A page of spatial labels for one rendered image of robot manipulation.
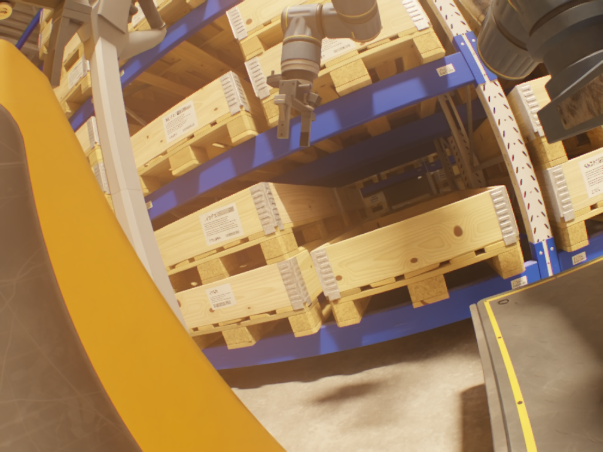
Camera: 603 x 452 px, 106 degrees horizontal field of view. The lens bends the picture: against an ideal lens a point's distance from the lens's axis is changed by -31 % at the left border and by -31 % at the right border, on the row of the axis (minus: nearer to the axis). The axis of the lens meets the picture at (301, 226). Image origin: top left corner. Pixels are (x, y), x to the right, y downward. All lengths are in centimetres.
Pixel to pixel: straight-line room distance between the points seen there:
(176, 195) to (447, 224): 128
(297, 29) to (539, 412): 95
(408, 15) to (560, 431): 139
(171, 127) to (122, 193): 122
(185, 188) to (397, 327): 120
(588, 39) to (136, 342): 74
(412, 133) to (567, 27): 181
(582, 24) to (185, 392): 74
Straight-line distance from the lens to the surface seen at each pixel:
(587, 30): 70
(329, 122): 136
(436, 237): 124
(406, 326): 140
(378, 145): 233
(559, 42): 71
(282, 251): 134
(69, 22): 41
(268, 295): 142
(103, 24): 68
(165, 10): 210
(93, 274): 19
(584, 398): 54
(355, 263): 127
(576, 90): 61
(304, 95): 86
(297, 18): 92
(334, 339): 147
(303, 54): 87
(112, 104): 58
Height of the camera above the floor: 70
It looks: 1 degrees up
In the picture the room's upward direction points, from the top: 19 degrees counter-clockwise
